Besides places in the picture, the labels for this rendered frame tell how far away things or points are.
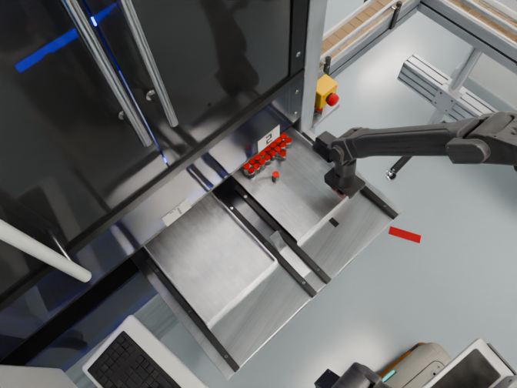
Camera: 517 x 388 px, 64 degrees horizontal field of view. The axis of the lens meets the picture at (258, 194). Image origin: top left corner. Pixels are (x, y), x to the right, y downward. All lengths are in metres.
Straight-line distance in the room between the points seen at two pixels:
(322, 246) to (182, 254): 0.41
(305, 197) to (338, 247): 0.18
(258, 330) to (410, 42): 2.25
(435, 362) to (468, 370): 0.79
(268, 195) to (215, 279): 0.30
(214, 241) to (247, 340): 0.30
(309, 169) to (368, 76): 1.49
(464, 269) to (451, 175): 0.52
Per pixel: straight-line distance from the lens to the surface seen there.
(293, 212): 1.27
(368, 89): 2.68
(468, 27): 1.80
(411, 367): 1.86
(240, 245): 1.24
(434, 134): 0.84
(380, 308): 2.14
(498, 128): 0.78
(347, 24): 1.66
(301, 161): 1.35
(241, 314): 1.20
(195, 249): 1.25
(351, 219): 1.28
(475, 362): 1.11
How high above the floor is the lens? 2.06
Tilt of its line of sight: 65 degrees down
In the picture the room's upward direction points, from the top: 6 degrees counter-clockwise
